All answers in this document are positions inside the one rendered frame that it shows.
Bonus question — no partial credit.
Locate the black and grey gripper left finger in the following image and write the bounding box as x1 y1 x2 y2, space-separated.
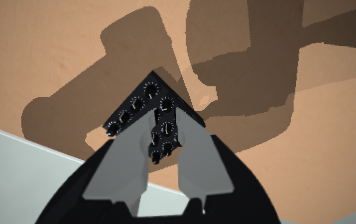
35 108 159 224

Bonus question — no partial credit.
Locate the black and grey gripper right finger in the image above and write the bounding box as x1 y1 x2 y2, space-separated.
174 107 281 224

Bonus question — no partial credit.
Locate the black knob box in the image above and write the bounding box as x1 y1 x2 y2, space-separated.
102 70 206 164

